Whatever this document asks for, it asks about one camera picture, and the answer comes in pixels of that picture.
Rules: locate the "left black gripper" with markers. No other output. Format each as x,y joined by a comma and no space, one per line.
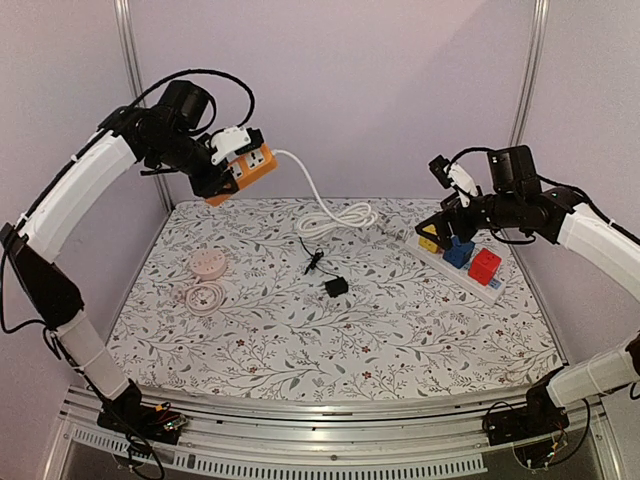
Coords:
213,185

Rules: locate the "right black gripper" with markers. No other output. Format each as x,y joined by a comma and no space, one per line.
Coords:
451,220

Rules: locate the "yellow cube socket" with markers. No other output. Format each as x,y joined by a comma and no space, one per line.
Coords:
428,245

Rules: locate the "blue cube socket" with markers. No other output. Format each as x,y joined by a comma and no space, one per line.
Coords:
459,254

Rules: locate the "orange power strip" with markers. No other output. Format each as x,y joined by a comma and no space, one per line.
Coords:
245,171

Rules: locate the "red cube socket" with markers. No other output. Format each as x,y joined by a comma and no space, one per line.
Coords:
484,266

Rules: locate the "white multicolour power strip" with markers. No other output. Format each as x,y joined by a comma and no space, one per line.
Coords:
489,293

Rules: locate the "black adapter with cable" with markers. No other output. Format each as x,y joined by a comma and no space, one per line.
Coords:
335,287

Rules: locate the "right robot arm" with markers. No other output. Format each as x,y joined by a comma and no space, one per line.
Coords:
563,215

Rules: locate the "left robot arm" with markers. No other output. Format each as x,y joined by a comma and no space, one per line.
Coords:
163,137

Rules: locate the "pink round power strip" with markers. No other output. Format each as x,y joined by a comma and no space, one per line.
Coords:
208,264

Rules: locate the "floral table mat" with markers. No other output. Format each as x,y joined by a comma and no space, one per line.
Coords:
265,330

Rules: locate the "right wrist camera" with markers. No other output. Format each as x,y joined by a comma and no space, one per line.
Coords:
451,175

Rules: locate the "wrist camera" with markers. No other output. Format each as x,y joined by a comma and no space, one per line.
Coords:
451,175
234,141

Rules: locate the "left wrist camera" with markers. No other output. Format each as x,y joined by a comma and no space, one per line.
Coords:
234,141

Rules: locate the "left aluminium frame post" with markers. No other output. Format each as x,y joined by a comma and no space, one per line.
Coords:
132,69

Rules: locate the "aluminium frame post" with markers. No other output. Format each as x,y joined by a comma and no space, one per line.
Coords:
531,68
132,69

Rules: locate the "front aluminium rail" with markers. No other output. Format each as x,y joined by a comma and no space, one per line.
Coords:
436,437

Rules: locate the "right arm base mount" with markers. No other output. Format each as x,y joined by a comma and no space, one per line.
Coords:
539,423

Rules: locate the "right aluminium frame post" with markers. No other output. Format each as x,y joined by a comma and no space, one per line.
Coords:
531,68

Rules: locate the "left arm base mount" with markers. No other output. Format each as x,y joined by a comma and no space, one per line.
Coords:
127,415

